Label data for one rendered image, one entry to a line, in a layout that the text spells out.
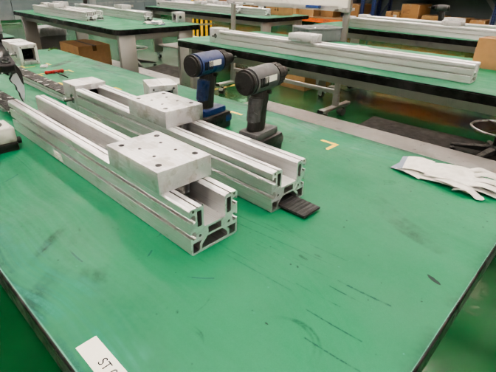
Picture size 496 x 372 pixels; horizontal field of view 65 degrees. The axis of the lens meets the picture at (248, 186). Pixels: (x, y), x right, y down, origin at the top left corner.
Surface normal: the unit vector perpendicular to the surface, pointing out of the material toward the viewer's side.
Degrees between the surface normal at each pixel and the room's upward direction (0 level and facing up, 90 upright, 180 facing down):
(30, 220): 0
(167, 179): 90
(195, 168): 90
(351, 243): 0
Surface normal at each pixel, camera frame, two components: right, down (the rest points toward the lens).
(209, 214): 0.02, -0.88
